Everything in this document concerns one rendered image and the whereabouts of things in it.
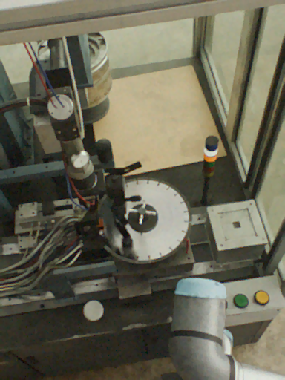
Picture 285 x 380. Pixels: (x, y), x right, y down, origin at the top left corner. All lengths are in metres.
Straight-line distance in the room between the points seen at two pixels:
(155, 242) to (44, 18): 1.11
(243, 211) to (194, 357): 0.82
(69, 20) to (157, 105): 1.65
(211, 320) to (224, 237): 0.66
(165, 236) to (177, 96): 0.88
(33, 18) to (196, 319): 0.69
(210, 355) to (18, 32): 0.72
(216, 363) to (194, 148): 1.20
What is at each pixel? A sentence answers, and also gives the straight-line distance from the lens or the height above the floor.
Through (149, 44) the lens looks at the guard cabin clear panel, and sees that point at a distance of 2.38.
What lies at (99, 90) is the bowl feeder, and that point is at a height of 0.97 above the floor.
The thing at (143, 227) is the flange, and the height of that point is 0.96.
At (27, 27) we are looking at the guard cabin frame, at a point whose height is 2.02.
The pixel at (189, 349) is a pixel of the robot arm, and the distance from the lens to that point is 0.97.
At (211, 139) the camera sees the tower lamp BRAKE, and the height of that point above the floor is 1.16.
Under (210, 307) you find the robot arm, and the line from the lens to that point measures 1.00.
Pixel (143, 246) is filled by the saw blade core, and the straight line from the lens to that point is 1.52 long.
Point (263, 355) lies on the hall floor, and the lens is 2.43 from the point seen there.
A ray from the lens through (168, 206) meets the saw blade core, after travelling 1.60.
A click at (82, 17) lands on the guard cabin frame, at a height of 2.02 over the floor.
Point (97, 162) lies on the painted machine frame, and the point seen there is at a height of 1.05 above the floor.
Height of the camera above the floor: 2.33
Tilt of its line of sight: 58 degrees down
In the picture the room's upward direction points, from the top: 7 degrees counter-clockwise
